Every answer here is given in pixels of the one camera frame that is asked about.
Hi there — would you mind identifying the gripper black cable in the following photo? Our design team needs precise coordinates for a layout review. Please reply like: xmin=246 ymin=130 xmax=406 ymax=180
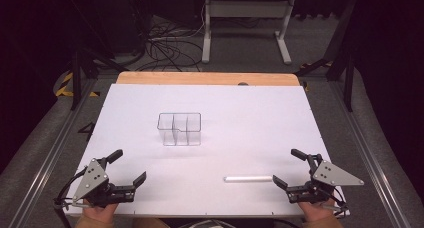
xmin=53 ymin=167 xmax=89 ymax=228
xmin=322 ymin=187 xmax=349 ymax=218

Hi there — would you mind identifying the person's left hand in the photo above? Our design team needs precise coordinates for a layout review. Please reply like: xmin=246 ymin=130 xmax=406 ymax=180
xmin=82 ymin=201 xmax=120 ymax=223

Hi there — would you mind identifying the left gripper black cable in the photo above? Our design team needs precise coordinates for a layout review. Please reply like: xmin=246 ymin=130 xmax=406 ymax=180
xmin=53 ymin=167 xmax=89 ymax=228

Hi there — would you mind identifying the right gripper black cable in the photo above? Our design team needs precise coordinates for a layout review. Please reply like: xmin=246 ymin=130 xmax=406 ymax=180
xmin=322 ymin=187 xmax=349 ymax=218

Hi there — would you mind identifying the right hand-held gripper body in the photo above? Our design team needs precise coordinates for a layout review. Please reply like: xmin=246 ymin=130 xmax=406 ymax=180
xmin=285 ymin=153 xmax=365 ymax=206

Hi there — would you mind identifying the black metal stand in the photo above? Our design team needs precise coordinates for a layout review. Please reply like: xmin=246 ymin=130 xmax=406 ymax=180
xmin=63 ymin=0 xmax=131 ymax=112
xmin=294 ymin=0 xmax=356 ymax=113

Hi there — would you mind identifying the tangle of black floor cables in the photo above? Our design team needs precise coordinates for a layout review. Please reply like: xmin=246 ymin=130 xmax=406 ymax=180
xmin=133 ymin=1 xmax=214 ymax=73

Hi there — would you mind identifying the white tube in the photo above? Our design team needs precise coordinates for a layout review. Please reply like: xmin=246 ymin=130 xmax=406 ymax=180
xmin=223 ymin=175 xmax=274 ymax=183

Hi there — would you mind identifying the aluminium floor rail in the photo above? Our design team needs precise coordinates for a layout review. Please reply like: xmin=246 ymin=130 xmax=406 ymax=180
xmin=7 ymin=79 xmax=98 ymax=228
xmin=328 ymin=81 xmax=416 ymax=228

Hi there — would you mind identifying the clear plastic divided organizer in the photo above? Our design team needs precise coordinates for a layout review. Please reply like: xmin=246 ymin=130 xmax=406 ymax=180
xmin=156 ymin=112 xmax=203 ymax=147

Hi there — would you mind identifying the yellow black hazard tape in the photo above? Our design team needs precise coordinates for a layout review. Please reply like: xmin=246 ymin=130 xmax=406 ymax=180
xmin=54 ymin=71 xmax=100 ymax=98

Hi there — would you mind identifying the white metal desk frame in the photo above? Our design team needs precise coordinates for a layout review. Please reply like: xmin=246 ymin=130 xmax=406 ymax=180
xmin=201 ymin=0 xmax=297 ymax=66

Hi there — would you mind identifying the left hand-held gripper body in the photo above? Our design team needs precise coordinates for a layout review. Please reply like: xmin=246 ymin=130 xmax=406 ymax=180
xmin=71 ymin=156 xmax=138 ymax=209

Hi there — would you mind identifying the person's right hand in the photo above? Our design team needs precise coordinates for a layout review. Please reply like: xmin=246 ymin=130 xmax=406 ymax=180
xmin=297 ymin=201 xmax=330 ymax=222

